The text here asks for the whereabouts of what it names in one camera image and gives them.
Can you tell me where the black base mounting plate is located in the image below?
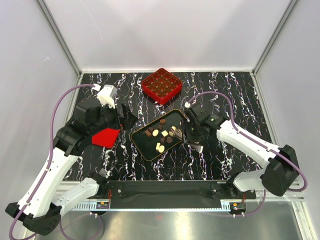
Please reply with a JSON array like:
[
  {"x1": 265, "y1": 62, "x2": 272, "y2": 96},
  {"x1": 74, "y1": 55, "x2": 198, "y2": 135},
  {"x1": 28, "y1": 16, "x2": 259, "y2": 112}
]
[{"x1": 91, "y1": 180, "x2": 257, "y2": 207}]

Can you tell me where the white square chocolate bottom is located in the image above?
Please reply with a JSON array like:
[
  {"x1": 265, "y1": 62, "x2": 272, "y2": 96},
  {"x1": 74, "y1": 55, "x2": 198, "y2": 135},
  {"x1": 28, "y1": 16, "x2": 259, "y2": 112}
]
[{"x1": 155, "y1": 142, "x2": 161, "y2": 151}]

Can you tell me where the red box lid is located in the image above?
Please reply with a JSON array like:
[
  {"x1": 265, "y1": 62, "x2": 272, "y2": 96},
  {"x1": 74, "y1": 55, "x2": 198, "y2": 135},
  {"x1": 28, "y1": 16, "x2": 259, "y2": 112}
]
[{"x1": 91, "y1": 128, "x2": 121, "y2": 149}]

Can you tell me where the right electronics board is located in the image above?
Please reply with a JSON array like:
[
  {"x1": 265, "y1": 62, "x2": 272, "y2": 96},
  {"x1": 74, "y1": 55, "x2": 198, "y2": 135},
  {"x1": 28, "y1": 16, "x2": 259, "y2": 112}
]
[{"x1": 230, "y1": 202, "x2": 247, "y2": 212}]

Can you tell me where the dark teardrop chocolate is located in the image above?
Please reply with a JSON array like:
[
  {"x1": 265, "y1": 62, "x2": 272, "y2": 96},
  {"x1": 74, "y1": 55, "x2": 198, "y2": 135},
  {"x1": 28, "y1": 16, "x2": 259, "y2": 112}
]
[{"x1": 166, "y1": 136, "x2": 173, "y2": 144}]

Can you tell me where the white oval chocolate left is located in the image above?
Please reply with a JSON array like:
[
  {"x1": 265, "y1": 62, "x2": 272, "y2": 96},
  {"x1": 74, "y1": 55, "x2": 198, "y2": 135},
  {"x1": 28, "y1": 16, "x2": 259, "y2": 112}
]
[{"x1": 152, "y1": 129, "x2": 159, "y2": 137}]

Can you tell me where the black gold-rimmed tray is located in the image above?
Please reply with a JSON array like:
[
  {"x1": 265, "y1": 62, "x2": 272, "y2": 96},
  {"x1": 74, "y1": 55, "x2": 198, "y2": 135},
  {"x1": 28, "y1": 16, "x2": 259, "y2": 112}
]
[{"x1": 130, "y1": 109, "x2": 187, "y2": 161}]

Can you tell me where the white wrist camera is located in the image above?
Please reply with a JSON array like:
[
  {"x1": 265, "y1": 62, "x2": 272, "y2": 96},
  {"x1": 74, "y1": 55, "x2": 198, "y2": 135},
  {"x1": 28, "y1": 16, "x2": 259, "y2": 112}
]
[
  {"x1": 184, "y1": 102, "x2": 191, "y2": 109},
  {"x1": 97, "y1": 85, "x2": 117, "y2": 109}
]

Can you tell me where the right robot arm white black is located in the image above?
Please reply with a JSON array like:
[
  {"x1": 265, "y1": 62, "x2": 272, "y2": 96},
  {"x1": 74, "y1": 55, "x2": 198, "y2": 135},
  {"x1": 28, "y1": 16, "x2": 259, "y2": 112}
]
[{"x1": 172, "y1": 102, "x2": 299, "y2": 199}]

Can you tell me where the milk rectangular chocolate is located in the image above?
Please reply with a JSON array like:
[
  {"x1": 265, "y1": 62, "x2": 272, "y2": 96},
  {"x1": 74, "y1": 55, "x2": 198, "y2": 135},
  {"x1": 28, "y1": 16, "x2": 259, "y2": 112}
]
[{"x1": 145, "y1": 130, "x2": 152, "y2": 137}]

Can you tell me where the electronics board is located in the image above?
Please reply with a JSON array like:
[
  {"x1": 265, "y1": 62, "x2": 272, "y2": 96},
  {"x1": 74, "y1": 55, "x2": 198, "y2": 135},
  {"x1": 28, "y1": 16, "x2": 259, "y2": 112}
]
[
  {"x1": 96, "y1": 201, "x2": 110, "y2": 210},
  {"x1": 230, "y1": 202, "x2": 247, "y2": 212}
]

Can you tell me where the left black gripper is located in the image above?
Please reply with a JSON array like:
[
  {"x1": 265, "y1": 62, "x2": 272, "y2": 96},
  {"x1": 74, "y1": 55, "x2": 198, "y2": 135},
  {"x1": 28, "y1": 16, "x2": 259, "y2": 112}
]
[{"x1": 89, "y1": 99, "x2": 139, "y2": 136}]

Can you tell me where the white oval chocolate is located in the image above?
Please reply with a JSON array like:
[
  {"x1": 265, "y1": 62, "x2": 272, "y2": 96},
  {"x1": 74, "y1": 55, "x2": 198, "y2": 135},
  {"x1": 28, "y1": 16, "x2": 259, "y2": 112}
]
[
  {"x1": 152, "y1": 129, "x2": 159, "y2": 137},
  {"x1": 158, "y1": 145, "x2": 165, "y2": 153}
]

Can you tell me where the white square chocolate centre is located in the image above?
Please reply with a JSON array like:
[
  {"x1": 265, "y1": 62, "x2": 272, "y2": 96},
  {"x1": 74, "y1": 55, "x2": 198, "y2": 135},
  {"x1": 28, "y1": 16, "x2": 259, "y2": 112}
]
[{"x1": 161, "y1": 130, "x2": 168, "y2": 137}]

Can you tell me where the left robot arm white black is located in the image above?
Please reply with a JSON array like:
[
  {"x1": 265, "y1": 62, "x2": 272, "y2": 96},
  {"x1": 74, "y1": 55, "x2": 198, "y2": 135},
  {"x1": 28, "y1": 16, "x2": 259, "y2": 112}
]
[{"x1": 5, "y1": 103, "x2": 138, "y2": 236}]

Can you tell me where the aluminium frame rail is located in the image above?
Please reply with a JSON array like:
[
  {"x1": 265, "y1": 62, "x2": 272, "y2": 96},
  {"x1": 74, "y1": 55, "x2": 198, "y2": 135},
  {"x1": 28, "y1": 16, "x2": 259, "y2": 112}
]
[{"x1": 71, "y1": 200, "x2": 231, "y2": 213}]

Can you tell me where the red compartment chocolate box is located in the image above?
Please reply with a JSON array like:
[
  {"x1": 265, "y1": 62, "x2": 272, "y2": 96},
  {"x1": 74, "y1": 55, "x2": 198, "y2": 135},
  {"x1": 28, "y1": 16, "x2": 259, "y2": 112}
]
[{"x1": 141, "y1": 68, "x2": 183, "y2": 105}]

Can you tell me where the white oval chocolate bottom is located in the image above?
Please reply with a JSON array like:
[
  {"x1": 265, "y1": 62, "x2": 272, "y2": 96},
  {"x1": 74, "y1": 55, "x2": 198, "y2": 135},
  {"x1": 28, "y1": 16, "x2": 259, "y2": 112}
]
[{"x1": 158, "y1": 145, "x2": 165, "y2": 153}]

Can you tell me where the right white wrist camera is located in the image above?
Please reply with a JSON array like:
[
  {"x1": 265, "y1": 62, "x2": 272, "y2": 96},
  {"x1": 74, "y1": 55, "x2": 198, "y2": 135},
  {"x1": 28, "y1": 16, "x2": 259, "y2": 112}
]
[{"x1": 184, "y1": 102, "x2": 191, "y2": 109}]

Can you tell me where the white square chocolate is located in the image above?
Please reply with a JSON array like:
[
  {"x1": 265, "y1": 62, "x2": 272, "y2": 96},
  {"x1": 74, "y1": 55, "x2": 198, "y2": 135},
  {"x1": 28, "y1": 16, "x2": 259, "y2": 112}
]
[
  {"x1": 161, "y1": 130, "x2": 168, "y2": 137},
  {"x1": 155, "y1": 142, "x2": 161, "y2": 151}
]

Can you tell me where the left electronics board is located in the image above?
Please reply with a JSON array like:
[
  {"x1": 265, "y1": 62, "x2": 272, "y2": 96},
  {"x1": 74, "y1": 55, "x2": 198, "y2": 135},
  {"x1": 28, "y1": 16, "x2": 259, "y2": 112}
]
[{"x1": 96, "y1": 201, "x2": 110, "y2": 210}]

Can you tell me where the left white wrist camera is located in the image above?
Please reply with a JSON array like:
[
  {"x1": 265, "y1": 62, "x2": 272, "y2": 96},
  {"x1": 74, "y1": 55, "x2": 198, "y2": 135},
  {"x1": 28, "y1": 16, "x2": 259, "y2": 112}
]
[{"x1": 97, "y1": 85, "x2": 117, "y2": 109}]

